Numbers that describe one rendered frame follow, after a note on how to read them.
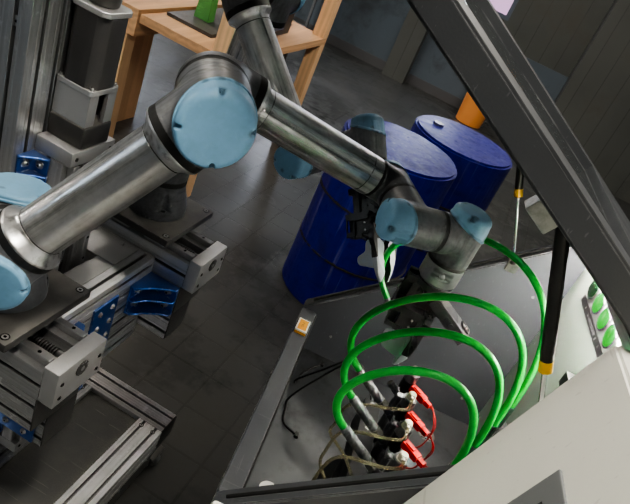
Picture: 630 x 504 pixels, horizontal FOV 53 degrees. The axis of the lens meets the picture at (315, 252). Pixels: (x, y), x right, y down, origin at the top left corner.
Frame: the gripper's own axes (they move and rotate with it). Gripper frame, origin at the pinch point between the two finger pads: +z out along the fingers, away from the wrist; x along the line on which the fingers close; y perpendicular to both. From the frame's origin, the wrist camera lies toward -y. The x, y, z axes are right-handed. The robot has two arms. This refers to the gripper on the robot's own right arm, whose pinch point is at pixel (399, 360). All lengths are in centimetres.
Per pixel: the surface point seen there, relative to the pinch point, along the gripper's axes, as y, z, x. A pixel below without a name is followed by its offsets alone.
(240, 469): 20.0, 19.4, 25.0
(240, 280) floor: 57, 115, -166
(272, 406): 19.2, 19.4, 6.9
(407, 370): 3.5, -16.2, 24.6
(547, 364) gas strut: -9.6, -32.6, 32.9
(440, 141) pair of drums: -7, 23, -231
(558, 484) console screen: -11, -30, 51
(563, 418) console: -11, -32, 41
